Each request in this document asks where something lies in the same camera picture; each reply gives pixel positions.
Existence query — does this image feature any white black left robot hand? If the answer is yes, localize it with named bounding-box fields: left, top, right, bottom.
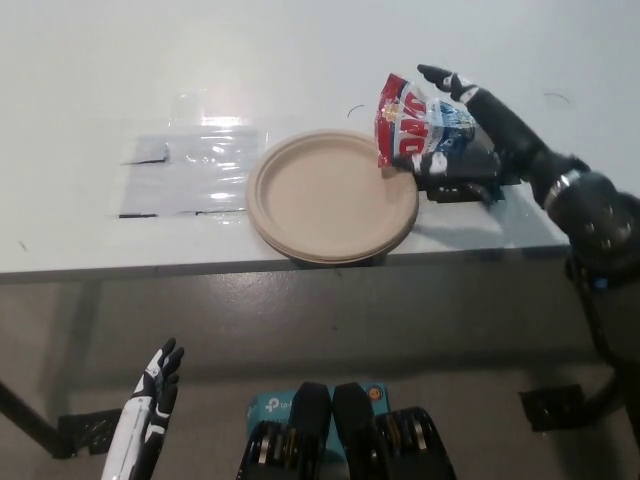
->
left=99, top=338, right=185, bottom=480

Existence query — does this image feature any black tape patch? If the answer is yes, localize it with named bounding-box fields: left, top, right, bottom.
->
left=417, top=149, right=522, bottom=205

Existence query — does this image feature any black table leg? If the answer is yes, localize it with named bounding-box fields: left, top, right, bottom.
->
left=0, top=379, right=62, bottom=459

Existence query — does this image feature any black device with blue cap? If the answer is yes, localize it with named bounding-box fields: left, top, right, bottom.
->
left=564, top=257, right=612, bottom=301

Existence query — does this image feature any teal router box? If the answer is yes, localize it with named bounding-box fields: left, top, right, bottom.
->
left=244, top=382, right=389, bottom=469

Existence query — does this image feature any clear plastic sheet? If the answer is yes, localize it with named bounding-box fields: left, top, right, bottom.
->
left=117, top=117, right=269, bottom=219

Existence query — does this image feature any red blue sunflower seed bag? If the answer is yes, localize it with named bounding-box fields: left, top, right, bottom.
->
left=373, top=72, right=504, bottom=202

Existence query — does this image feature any beige paper plate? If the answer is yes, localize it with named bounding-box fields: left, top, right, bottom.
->
left=244, top=128, right=420, bottom=265

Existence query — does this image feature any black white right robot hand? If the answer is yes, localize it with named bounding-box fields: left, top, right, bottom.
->
left=412, top=63, right=589, bottom=195

